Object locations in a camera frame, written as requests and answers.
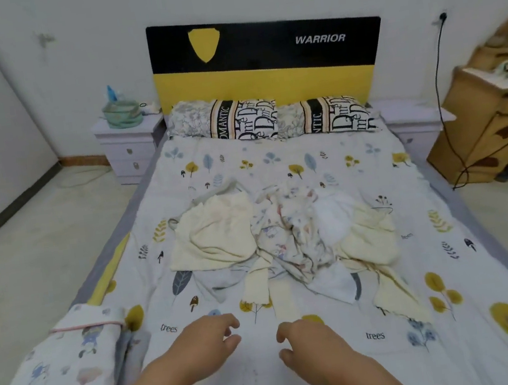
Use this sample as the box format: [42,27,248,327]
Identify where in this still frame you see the person's left hand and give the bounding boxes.
[159,310,248,385]

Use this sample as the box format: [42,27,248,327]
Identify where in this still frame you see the person's right hand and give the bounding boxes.
[273,309,369,385]

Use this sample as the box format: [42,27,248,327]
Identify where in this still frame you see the cartoon print pyjama trousers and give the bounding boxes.
[246,178,341,288]

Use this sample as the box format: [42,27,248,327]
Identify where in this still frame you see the white dotted blouse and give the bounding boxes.
[186,185,381,324]

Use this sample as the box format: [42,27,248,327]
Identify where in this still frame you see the bed with leaf print bedding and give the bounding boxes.
[0,86,508,385]

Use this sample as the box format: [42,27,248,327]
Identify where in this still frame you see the white nightstand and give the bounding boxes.
[90,110,174,189]
[373,91,462,167]

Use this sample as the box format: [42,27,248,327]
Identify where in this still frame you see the black white patterned pillow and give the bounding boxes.
[165,88,282,154]
[272,90,382,146]

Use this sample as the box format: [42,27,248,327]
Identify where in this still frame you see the wooden dressing table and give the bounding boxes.
[409,7,508,194]

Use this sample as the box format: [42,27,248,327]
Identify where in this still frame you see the black yellow headboard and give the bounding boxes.
[145,0,391,122]

